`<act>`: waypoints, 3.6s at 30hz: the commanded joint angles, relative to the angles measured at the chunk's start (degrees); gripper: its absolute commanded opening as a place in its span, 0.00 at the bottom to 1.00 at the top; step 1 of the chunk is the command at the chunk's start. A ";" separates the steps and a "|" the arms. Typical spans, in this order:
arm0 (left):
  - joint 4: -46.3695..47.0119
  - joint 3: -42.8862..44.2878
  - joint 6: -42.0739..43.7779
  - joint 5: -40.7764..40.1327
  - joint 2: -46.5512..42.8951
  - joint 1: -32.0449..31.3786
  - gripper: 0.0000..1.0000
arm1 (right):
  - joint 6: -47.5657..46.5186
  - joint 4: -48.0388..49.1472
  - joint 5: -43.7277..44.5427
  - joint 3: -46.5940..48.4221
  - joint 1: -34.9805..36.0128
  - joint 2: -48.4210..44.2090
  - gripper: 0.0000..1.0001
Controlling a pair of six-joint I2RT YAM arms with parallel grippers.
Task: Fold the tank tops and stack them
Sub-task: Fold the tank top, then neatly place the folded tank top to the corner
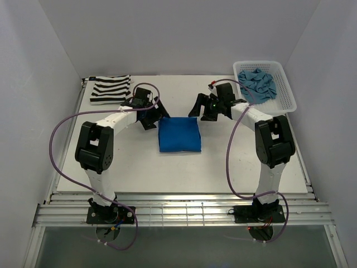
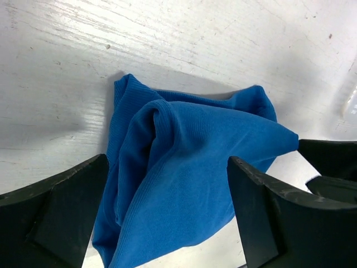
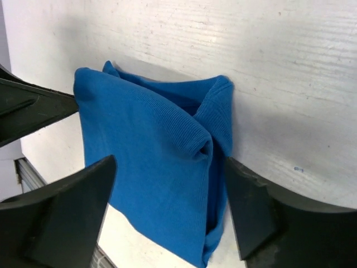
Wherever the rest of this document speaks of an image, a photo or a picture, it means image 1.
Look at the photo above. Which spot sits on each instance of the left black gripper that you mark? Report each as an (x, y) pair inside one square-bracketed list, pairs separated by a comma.
[(159, 113)]

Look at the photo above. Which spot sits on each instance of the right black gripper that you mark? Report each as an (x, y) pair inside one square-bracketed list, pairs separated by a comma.
[(201, 100)]

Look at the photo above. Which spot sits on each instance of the blue tank top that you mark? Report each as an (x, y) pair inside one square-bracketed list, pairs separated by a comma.
[(179, 134)]

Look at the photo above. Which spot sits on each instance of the black white striped tank top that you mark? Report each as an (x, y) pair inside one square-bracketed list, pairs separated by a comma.
[(110, 90)]

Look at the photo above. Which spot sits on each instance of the light teal tank top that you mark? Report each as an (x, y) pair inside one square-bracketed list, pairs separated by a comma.
[(257, 86)]

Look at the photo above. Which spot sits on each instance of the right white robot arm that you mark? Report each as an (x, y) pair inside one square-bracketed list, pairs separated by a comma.
[(274, 146)]

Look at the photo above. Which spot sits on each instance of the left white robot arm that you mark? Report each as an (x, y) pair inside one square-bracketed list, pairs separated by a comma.
[(95, 147)]

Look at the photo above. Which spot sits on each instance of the white plastic basket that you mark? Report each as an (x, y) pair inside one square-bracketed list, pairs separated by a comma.
[(284, 101)]

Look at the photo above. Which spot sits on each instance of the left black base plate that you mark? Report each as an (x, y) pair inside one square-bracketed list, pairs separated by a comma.
[(113, 215)]

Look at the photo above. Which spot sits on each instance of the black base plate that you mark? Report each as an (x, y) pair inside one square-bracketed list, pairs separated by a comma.
[(247, 214), (113, 215)]

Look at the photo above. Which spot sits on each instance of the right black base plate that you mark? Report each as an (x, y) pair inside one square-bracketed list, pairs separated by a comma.
[(247, 214)]

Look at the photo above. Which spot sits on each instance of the aluminium frame rails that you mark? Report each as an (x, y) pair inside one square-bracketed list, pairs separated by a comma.
[(182, 202)]

